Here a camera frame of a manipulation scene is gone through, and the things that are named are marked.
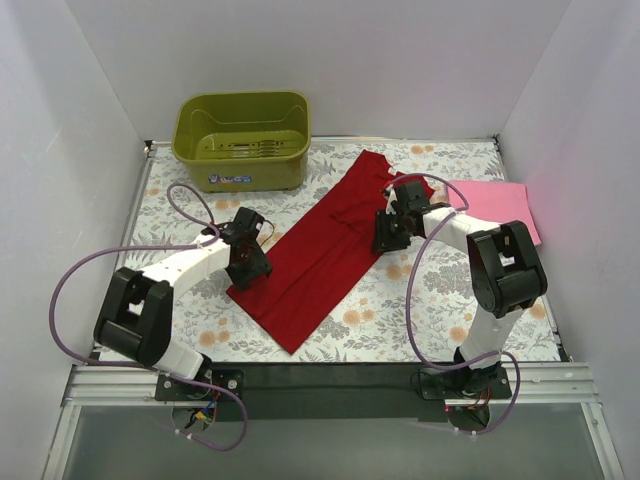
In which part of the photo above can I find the red t shirt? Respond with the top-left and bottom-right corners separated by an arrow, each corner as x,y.
227,150 -> 401,354

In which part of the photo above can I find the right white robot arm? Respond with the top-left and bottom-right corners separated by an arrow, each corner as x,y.
372,174 -> 548,398

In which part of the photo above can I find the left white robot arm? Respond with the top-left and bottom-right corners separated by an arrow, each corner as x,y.
93,207 -> 272,400

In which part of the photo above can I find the floral table mat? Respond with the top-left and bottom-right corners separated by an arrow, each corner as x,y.
98,141 -> 561,364

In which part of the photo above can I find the folded pink t shirt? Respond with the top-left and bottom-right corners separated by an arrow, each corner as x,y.
452,180 -> 542,246

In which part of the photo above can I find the olive green plastic bin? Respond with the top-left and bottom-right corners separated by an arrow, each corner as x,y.
171,91 -> 311,193

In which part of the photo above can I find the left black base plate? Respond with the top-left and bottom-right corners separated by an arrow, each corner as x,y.
154,368 -> 245,402

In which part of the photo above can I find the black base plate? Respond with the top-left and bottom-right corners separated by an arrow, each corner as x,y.
410,367 -> 512,401
154,368 -> 245,402

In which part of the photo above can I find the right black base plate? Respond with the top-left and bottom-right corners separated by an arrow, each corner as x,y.
410,367 -> 512,401

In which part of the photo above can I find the aluminium frame rail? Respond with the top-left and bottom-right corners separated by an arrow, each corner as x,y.
45,362 -> 623,479

